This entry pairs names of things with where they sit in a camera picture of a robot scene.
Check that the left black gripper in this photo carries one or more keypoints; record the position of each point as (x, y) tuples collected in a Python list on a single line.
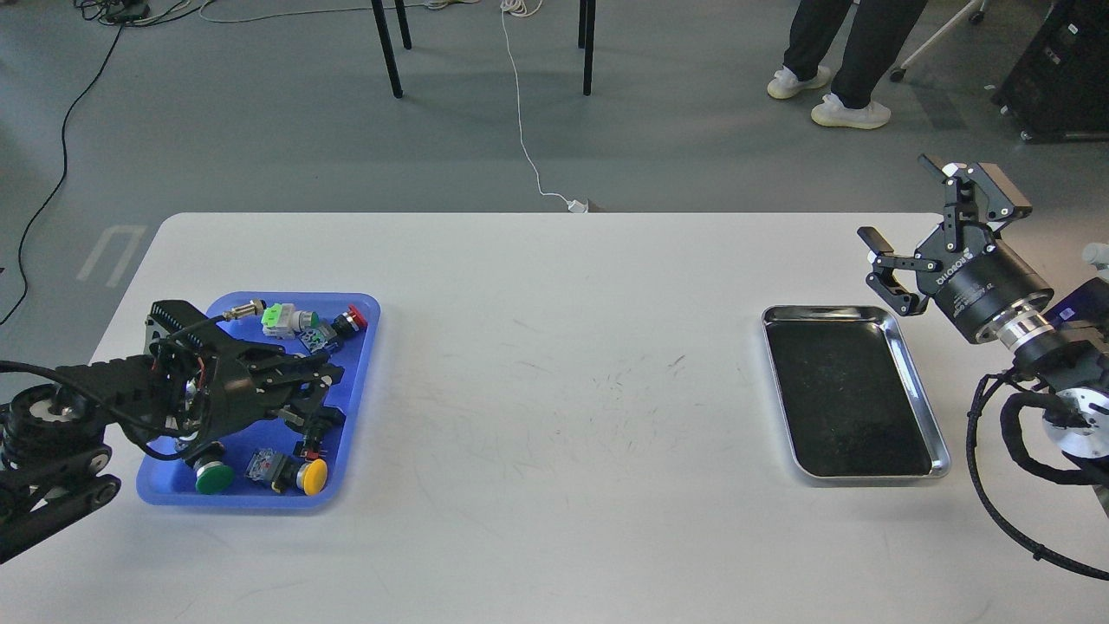
[(222, 386)]

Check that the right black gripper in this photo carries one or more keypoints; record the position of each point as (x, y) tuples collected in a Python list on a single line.
[(971, 277)]

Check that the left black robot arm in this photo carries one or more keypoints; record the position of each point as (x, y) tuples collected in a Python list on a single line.
[(54, 443)]

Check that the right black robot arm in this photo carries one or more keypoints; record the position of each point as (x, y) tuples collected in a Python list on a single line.
[(1054, 424)]

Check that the black square push button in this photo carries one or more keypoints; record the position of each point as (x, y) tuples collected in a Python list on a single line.
[(313, 431)]

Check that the blue plastic tray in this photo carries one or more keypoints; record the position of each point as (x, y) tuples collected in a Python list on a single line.
[(172, 483)]

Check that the white rolling stand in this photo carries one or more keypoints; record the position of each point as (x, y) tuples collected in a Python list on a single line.
[(973, 13)]

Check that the metal tray with black mat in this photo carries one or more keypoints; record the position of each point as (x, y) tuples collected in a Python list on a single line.
[(855, 409)]

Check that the black equipment case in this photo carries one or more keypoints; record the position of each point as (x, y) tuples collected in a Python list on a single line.
[(1058, 90)]

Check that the black chair leg left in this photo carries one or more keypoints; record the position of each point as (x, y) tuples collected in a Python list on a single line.
[(385, 40)]

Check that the black chair leg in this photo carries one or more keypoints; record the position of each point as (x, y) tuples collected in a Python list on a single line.
[(585, 40), (385, 40)]

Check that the black chair leg right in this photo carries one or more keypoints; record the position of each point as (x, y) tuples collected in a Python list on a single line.
[(585, 40)]

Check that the red push button switch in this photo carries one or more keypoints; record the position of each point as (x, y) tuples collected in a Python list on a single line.
[(324, 336)]

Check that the light green terminal switch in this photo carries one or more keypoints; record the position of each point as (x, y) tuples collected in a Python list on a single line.
[(284, 320)]

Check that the yellow push button switch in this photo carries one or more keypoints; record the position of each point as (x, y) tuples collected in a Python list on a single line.
[(279, 472)]

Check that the green push button switch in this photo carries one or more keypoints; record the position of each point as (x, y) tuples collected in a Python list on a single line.
[(212, 474)]

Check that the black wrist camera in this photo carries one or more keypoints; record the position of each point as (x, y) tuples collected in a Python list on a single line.
[(173, 317)]

